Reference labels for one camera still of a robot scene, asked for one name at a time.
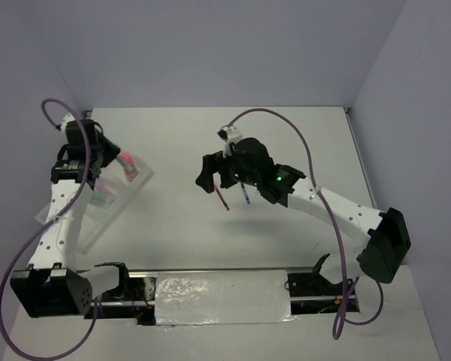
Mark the clear plastic organizer tray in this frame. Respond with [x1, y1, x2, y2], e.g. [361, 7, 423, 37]
[35, 155, 153, 255]

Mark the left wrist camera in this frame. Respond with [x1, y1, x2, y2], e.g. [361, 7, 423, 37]
[59, 112, 76, 133]

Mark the blue cap highlighter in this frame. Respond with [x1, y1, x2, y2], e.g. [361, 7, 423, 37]
[116, 156, 130, 171]

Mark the red gel pen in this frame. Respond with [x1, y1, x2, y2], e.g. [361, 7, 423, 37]
[214, 184, 230, 211]

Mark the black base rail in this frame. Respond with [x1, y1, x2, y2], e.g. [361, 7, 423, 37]
[87, 267, 359, 326]

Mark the silver foil covered panel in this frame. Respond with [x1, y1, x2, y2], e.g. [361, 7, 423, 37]
[155, 270, 294, 326]

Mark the pink cap glue stick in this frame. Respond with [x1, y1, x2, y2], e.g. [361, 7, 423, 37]
[117, 153, 139, 182]

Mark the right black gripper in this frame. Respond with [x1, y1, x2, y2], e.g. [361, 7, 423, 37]
[195, 149, 259, 193]

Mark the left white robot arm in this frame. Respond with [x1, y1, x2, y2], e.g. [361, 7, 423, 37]
[10, 120, 132, 318]

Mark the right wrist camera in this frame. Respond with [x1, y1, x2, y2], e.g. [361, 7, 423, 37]
[217, 125, 243, 158]

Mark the purple cap highlighter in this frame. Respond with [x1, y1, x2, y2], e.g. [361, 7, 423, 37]
[95, 180, 116, 197]

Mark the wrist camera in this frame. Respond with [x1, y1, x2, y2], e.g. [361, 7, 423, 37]
[217, 125, 243, 158]
[59, 112, 76, 133]

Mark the green cap highlighter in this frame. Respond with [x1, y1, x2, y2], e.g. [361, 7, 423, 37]
[90, 192, 113, 207]

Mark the teal gel pen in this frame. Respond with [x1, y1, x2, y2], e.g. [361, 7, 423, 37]
[241, 183, 251, 205]

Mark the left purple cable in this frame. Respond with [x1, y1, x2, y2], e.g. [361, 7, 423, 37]
[0, 99, 104, 360]

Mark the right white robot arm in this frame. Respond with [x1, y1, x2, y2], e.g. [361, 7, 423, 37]
[195, 138, 411, 284]

